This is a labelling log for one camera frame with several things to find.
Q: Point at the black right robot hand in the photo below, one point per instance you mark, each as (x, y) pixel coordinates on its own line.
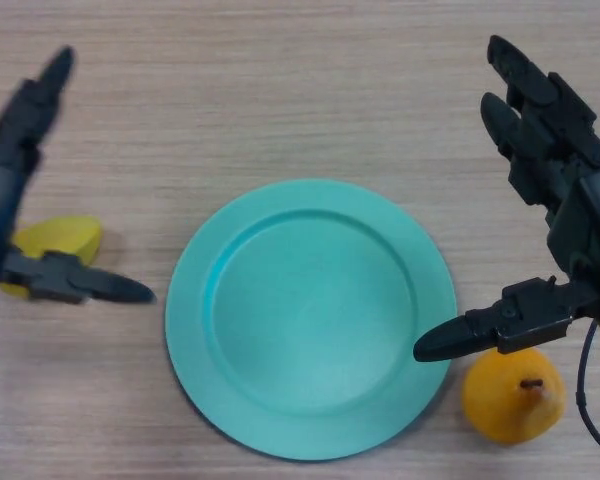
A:
(580, 230)

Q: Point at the yellow starfruit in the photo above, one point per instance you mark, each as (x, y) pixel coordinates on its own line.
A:
(65, 237)

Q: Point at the green round plate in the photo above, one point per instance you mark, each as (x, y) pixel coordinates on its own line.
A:
(310, 320)

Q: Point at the orange-yellow pear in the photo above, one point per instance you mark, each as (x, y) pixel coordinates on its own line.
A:
(505, 410)

